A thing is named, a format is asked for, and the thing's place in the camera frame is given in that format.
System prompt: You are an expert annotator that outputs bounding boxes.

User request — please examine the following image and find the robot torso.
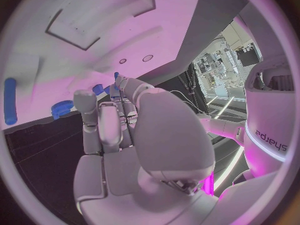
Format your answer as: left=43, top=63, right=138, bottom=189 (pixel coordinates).
left=242, top=59, right=296, bottom=179

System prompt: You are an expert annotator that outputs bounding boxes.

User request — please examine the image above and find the long blue cylinder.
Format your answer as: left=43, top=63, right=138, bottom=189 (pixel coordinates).
left=3, top=77, right=19, bottom=126

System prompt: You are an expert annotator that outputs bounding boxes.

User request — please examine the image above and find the white cable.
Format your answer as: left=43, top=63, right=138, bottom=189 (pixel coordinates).
left=168, top=90, right=212, bottom=117

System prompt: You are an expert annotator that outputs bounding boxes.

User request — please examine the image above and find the blue block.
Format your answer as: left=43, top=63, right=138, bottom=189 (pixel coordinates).
left=91, top=84, right=105, bottom=97

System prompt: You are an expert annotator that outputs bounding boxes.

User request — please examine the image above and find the blue gear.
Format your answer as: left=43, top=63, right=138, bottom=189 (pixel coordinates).
left=50, top=99, right=75, bottom=121

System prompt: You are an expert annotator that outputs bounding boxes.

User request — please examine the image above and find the glowing light bar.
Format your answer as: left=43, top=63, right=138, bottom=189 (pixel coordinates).
left=201, top=171, right=216, bottom=197

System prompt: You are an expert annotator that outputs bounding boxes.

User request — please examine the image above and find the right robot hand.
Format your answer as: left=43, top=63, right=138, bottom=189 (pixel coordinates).
left=72, top=73, right=220, bottom=225

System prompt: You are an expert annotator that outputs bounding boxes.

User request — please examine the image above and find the white task board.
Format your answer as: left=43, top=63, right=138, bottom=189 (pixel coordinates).
left=0, top=0, right=250, bottom=132

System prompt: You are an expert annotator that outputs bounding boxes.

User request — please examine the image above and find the dark screen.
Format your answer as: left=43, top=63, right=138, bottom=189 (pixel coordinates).
left=235, top=48, right=264, bottom=68

